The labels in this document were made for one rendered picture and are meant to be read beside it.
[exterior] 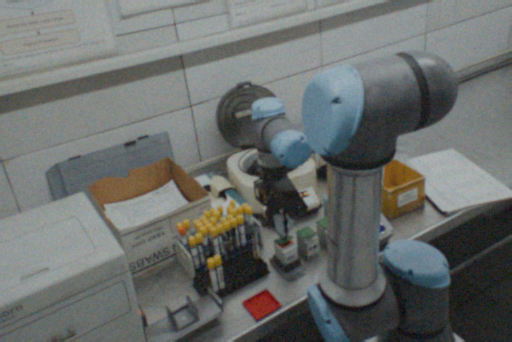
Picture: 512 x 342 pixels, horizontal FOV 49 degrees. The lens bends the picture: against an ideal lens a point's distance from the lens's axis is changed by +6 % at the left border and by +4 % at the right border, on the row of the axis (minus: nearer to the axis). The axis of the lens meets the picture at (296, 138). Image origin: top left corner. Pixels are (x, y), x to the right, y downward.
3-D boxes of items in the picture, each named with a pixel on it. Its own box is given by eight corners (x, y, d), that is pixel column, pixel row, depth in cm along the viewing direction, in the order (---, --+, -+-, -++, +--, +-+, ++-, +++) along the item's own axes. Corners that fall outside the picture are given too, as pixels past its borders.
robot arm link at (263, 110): (257, 113, 114) (245, 99, 121) (262, 158, 119) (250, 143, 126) (291, 105, 116) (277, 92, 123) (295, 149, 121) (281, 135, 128)
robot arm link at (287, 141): (328, 127, 109) (306, 109, 118) (277, 141, 105) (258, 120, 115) (330, 161, 112) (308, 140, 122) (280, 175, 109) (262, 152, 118)
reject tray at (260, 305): (256, 321, 123) (256, 319, 123) (242, 304, 128) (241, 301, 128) (282, 307, 127) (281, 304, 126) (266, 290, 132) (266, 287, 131)
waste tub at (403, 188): (389, 221, 152) (389, 191, 148) (360, 200, 163) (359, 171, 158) (426, 206, 158) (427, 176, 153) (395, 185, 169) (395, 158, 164)
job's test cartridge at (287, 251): (285, 271, 135) (283, 251, 132) (275, 261, 139) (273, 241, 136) (298, 264, 137) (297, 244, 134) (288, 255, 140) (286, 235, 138)
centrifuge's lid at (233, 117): (212, 90, 163) (205, 85, 170) (227, 165, 172) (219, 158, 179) (277, 75, 171) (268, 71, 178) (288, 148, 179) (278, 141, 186)
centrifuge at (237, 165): (258, 233, 152) (253, 196, 146) (224, 185, 176) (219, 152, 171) (332, 207, 160) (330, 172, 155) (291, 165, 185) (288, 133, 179)
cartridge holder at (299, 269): (288, 282, 134) (287, 270, 132) (269, 263, 140) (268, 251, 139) (306, 272, 136) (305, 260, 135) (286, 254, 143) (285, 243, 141)
